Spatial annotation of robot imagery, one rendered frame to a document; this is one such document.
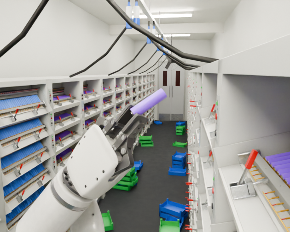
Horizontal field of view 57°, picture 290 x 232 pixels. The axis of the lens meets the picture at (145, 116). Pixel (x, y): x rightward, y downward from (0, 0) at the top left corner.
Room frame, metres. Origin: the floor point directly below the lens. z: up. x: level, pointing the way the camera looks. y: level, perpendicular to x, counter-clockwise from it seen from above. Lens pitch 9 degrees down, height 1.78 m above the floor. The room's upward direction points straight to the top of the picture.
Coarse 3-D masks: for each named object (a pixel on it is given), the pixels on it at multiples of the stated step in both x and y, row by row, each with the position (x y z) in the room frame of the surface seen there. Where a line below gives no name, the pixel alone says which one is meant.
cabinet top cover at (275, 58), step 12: (288, 36) 0.23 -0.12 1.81; (252, 48) 0.35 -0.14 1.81; (264, 48) 0.29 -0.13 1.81; (276, 48) 0.26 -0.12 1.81; (288, 48) 0.23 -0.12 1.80; (228, 60) 0.54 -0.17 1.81; (240, 60) 0.42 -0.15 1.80; (252, 60) 0.34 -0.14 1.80; (264, 60) 0.29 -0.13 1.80; (276, 60) 0.25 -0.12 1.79; (288, 60) 0.22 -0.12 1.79; (204, 72) 1.22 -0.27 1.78; (216, 72) 0.74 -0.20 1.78; (228, 72) 0.53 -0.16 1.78; (240, 72) 0.42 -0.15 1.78; (252, 72) 0.34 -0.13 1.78; (264, 72) 0.29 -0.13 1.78; (276, 72) 0.25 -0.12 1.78; (288, 72) 0.22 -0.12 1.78
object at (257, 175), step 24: (240, 144) 0.61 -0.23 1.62; (264, 144) 0.60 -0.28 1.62; (288, 144) 0.60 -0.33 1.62; (240, 168) 0.58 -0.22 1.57; (264, 168) 0.49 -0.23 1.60; (288, 168) 0.48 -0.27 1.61; (240, 192) 0.45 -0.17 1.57; (264, 192) 0.45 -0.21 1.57; (288, 192) 0.39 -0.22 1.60; (240, 216) 0.39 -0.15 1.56; (264, 216) 0.38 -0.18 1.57; (288, 216) 0.36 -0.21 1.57
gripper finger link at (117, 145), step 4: (120, 136) 0.43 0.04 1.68; (124, 136) 0.43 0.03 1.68; (116, 140) 0.43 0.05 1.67; (120, 140) 0.43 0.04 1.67; (124, 140) 0.42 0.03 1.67; (116, 144) 0.43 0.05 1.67; (120, 144) 0.42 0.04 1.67; (116, 148) 0.43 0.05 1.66; (120, 148) 0.43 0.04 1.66; (120, 152) 0.45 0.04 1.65
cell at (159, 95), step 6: (162, 90) 0.44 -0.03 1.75; (150, 96) 0.44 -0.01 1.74; (156, 96) 0.44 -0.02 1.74; (162, 96) 0.44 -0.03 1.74; (144, 102) 0.44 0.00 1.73; (150, 102) 0.44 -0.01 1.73; (156, 102) 0.44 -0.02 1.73; (132, 108) 0.44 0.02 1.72; (138, 108) 0.43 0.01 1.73; (144, 108) 0.43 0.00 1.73; (150, 108) 0.44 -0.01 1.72; (132, 114) 0.43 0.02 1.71
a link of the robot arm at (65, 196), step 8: (56, 176) 0.45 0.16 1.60; (56, 184) 0.44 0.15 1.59; (64, 184) 0.44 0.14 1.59; (56, 192) 0.43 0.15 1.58; (64, 192) 0.43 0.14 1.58; (72, 192) 0.44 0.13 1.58; (64, 200) 0.43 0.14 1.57; (72, 200) 0.43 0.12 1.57; (80, 200) 0.43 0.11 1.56; (88, 200) 0.45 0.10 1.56; (72, 208) 0.43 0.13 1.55; (80, 208) 0.44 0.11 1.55
